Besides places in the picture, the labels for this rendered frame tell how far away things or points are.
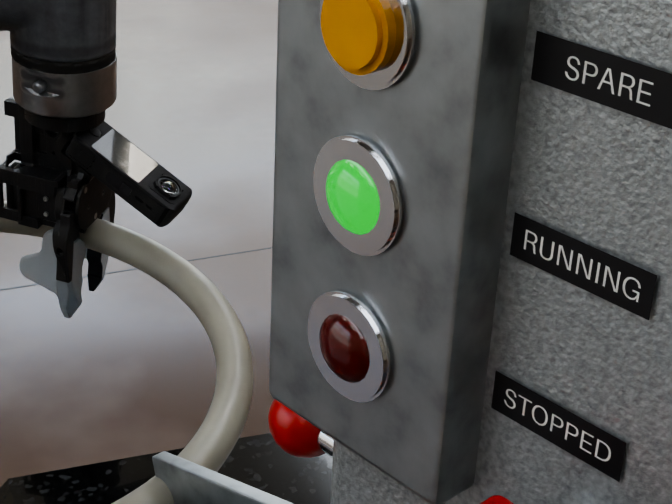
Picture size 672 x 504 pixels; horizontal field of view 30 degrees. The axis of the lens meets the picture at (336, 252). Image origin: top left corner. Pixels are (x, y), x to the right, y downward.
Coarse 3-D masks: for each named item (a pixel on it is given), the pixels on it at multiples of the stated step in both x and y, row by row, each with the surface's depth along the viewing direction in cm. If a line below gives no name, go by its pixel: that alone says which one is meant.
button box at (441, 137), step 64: (320, 0) 35; (448, 0) 32; (512, 0) 31; (320, 64) 36; (448, 64) 32; (512, 64) 32; (320, 128) 37; (384, 128) 35; (448, 128) 33; (512, 128) 33; (448, 192) 34; (320, 256) 38; (384, 256) 36; (448, 256) 34; (384, 320) 37; (448, 320) 35; (320, 384) 40; (448, 384) 36; (384, 448) 39; (448, 448) 37
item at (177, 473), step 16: (160, 464) 88; (176, 464) 86; (192, 464) 86; (176, 480) 87; (192, 480) 85; (208, 480) 83; (224, 480) 83; (176, 496) 87; (192, 496) 86; (208, 496) 84; (224, 496) 82; (240, 496) 81; (256, 496) 80; (272, 496) 80
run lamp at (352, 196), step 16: (336, 176) 36; (352, 176) 35; (368, 176) 35; (336, 192) 36; (352, 192) 35; (368, 192) 35; (336, 208) 36; (352, 208) 36; (368, 208) 35; (352, 224) 36; (368, 224) 36
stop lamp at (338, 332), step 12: (324, 324) 38; (336, 324) 38; (348, 324) 38; (324, 336) 38; (336, 336) 38; (348, 336) 38; (360, 336) 38; (324, 348) 39; (336, 348) 38; (348, 348) 38; (360, 348) 38; (336, 360) 38; (348, 360) 38; (360, 360) 38; (336, 372) 39; (348, 372) 38; (360, 372) 38
